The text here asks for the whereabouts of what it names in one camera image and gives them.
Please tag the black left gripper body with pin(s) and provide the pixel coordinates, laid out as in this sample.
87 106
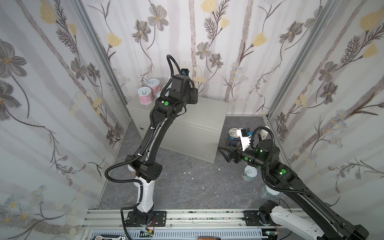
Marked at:
192 96

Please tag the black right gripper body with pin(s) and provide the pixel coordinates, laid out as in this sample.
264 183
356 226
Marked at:
233 155

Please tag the light blue can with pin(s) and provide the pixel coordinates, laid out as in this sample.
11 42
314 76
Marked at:
249 173

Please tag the pink can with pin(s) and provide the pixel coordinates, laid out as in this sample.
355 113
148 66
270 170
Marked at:
145 95
154 85

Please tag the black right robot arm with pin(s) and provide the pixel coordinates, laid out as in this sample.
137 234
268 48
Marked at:
259 150

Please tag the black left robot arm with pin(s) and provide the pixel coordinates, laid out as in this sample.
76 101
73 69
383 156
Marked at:
179 92

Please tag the grey metal cabinet counter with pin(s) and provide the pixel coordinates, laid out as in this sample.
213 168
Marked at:
197 132

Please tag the blue can silver lid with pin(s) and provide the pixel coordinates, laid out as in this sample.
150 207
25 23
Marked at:
233 139

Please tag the white plastic bottle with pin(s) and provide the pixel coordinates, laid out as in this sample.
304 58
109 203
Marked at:
264 133

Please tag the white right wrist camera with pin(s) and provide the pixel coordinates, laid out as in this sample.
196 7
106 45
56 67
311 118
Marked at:
245 138

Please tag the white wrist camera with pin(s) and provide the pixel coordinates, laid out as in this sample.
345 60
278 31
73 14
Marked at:
245 138
185 72

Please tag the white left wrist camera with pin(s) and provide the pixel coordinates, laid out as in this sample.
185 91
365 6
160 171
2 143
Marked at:
185 72

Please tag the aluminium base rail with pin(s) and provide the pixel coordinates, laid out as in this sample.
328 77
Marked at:
187 225

